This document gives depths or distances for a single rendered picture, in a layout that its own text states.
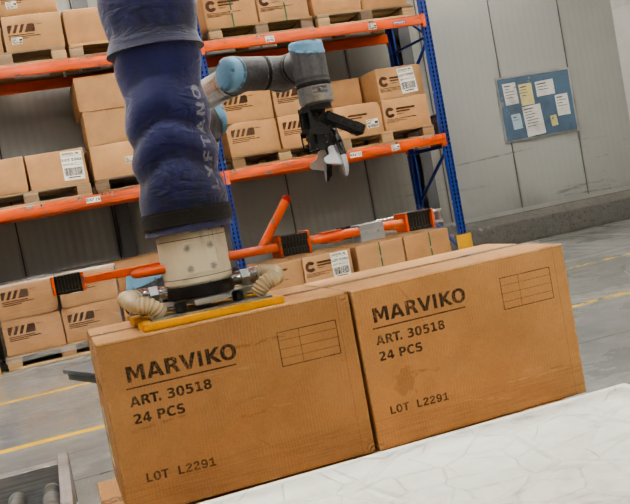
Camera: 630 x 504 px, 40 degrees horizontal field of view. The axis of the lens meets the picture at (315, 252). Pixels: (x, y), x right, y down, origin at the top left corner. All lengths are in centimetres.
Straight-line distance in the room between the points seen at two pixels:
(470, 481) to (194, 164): 167
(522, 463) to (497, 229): 1164
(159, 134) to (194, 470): 78
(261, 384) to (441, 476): 157
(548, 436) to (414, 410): 166
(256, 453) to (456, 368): 54
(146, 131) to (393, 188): 961
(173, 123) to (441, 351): 86
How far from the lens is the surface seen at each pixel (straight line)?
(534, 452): 53
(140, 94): 212
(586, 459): 51
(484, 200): 1221
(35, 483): 257
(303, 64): 228
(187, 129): 211
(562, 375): 240
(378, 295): 213
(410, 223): 233
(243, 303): 207
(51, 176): 937
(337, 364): 211
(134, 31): 214
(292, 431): 211
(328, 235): 224
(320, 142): 226
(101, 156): 942
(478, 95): 1233
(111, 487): 239
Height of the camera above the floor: 119
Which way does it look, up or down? 4 degrees down
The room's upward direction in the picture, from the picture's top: 11 degrees counter-clockwise
